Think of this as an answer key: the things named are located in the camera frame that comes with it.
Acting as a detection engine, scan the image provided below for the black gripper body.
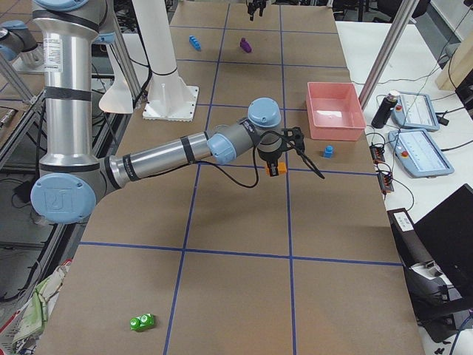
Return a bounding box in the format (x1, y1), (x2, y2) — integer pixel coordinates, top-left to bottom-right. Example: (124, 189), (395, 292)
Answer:
(246, 0), (267, 19)
(256, 131), (283, 163)

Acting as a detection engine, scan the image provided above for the orange block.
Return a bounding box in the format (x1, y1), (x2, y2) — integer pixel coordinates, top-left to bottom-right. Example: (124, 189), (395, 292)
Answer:
(265, 162), (287, 177)

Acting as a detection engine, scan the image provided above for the purple block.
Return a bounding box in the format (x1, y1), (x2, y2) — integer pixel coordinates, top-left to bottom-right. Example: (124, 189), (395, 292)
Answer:
(239, 38), (252, 53)

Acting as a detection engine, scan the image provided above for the small blue block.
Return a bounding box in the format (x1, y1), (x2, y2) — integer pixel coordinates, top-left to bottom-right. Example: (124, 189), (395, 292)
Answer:
(323, 145), (334, 158)

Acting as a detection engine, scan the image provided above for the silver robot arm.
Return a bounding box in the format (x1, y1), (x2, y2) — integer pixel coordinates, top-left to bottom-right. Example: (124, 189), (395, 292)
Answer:
(30, 1), (290, 224)

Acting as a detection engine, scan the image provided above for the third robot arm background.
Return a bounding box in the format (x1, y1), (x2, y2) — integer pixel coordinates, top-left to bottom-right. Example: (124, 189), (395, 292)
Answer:
(1, 20), (44, 68)

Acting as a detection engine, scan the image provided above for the pink plastic box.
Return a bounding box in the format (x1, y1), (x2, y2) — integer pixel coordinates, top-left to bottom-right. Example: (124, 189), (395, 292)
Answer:
(306, 82), (366, 141)

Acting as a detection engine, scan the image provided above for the long blue block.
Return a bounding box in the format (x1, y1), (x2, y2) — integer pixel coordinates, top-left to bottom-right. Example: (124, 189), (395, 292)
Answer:
(188, 35), (202, 51)

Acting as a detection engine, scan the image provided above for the upper grey usb hub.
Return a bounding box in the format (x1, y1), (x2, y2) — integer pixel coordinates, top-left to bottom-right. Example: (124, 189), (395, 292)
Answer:
(370, 144), (385, 163)

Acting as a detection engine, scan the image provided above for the grey usb hub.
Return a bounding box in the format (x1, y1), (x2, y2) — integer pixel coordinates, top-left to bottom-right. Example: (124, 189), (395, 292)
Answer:
(370, 144), (385, 163)
(377, 170), (394, 195)

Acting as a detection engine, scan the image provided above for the black bottle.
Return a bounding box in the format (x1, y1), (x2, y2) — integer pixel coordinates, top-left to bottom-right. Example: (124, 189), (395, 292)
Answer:
(371, 90), (400, 129)

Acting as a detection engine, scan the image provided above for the lower grey usb hub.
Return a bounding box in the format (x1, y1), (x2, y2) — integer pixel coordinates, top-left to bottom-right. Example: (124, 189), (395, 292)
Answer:
(377, 170), (394, 195)

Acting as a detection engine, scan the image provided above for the brown paper table cover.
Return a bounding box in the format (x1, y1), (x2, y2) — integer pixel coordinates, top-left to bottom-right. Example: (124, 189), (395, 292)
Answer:
(36, 2), (423, 354)

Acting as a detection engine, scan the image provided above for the lower teach pendant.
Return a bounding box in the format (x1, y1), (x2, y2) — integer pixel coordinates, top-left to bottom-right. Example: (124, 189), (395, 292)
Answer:
(388, 129), (455, 178)

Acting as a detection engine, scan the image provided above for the teach pendant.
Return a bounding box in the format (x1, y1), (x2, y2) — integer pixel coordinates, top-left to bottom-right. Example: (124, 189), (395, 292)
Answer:
(388, 129), (455, 178)
(391, 92), (440, 132)

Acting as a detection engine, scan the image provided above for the upper teach pendant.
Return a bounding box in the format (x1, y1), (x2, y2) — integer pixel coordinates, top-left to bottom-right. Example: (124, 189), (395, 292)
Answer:
(391, 92), (440, 132)

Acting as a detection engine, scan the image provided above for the black laptop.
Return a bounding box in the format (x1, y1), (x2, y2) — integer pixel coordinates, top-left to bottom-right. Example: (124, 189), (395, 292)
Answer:
(387, 184), (472, 342)

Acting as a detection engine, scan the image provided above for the green block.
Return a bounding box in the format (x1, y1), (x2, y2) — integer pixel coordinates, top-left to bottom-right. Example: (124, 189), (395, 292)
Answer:
(129, 313), (156, 332)

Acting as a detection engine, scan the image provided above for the crumpled bag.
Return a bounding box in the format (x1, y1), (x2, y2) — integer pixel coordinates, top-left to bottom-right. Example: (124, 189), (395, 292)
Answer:
(1, 259), (72, 354)

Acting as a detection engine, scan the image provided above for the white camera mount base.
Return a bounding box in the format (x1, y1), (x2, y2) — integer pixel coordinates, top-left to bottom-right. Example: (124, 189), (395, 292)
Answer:
(143, 72), (200, 121)

